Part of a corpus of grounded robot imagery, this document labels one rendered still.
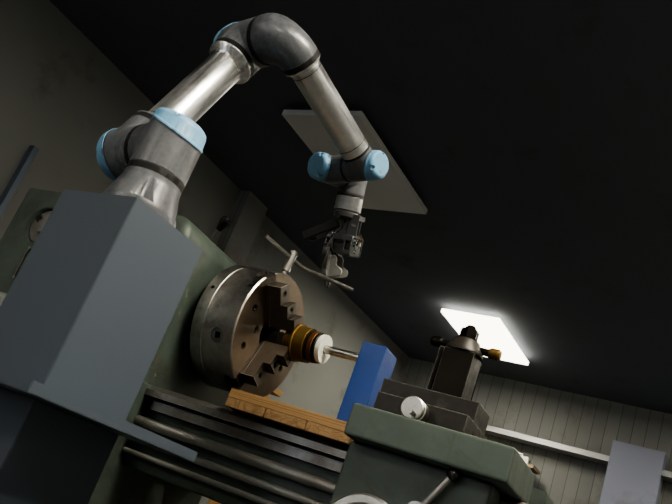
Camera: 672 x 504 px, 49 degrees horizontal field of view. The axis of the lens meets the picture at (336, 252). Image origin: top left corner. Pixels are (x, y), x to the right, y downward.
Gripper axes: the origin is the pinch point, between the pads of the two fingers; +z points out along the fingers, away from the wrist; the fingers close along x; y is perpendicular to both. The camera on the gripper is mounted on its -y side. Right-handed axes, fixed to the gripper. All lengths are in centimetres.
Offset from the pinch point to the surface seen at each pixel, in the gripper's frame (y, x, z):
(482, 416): 59, -35, 19
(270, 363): 7.2, -31.4, 21.0
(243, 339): 1.2, -35.6, 16.8
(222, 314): -3.3, -39.5, 12.0
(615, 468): 23, 673, 130
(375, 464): 48, -57, 29
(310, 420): 29, -48, 27
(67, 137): -306, 168, -58
